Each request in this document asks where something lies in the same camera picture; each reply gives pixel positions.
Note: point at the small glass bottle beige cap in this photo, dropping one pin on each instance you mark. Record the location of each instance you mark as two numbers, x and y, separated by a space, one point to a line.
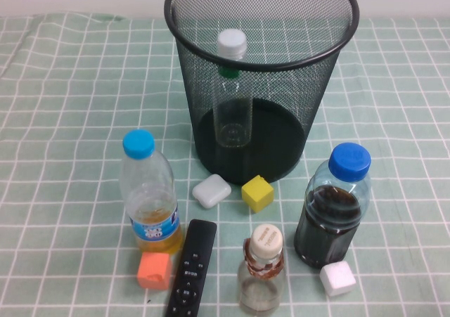
265 241

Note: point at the clear bottle white cap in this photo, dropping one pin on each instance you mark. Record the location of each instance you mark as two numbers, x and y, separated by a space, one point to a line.
231 40

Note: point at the black mesh wastebasket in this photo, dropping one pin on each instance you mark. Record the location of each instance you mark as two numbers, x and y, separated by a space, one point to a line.
281 137

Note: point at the white earbud case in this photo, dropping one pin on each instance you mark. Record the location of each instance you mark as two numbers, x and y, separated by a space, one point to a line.
211 192

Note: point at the yellow cube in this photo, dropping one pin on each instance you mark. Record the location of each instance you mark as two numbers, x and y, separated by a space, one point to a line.
256 194

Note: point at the yellow liquid bottle light-blue cap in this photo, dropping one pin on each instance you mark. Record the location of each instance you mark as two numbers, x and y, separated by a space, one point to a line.
147 190

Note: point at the black remote control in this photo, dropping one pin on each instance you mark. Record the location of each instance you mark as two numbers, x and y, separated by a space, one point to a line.
193 260

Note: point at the dark liquid bottle blue cap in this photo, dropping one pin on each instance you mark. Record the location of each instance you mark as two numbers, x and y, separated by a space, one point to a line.
327 225

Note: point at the orange cube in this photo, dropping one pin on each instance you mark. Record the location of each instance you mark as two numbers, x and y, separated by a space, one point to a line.
154 271

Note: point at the white cube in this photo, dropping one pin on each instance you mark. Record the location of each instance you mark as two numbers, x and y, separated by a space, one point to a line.
337 279

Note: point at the green checked tablecloth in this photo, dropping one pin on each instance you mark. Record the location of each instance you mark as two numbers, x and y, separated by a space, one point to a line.
52 155

